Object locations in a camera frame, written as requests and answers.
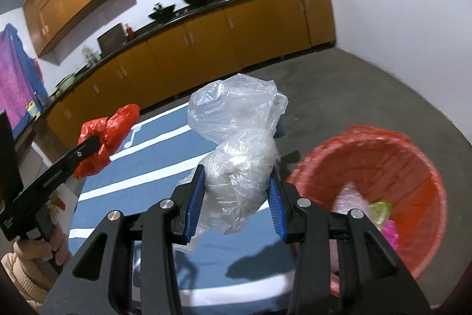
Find red plastic bag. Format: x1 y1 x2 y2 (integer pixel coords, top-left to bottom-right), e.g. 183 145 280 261
73 103 141 180

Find person's left hand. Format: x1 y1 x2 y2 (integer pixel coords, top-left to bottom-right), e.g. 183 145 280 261
13 205 72 266

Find pink plastic wrapper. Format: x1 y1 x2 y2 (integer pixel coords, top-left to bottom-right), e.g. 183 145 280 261
381 221 401 251

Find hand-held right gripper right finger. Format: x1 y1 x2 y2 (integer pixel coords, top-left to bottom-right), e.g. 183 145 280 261
267 175 432 315

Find clear plastic bag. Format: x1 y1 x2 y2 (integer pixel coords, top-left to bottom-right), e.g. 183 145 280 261
176 73 289 254

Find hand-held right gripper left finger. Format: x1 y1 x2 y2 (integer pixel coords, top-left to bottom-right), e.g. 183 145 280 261
42 164 206 315

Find glass jar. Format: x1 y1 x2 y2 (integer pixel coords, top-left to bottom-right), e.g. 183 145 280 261
81 46 101 64

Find purple blue blanket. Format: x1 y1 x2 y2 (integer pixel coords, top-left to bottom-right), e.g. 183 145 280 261
0 23 49 131

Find red lined waste basket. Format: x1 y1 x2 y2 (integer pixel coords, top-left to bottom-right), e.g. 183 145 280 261
289 125 447 297

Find white cabinet with flower decal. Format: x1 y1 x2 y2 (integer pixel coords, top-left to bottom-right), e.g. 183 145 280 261
27 140 83 227

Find dark wooden board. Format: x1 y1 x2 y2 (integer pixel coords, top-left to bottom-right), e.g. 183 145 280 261
97 23 127 55

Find blue white striped tablecloth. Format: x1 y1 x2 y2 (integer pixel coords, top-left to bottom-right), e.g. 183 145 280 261
66 103 307 315

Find person's left forearm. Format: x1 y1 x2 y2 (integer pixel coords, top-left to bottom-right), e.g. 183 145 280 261
0 252 56 314

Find green cooking pot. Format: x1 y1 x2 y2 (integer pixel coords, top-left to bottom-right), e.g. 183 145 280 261
55 75 77 91

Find wooden base cabinets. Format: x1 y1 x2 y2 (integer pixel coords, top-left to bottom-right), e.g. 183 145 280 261
46 0 336 149

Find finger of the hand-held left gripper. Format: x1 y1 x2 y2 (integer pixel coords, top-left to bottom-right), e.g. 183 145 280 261
66 135 102 169

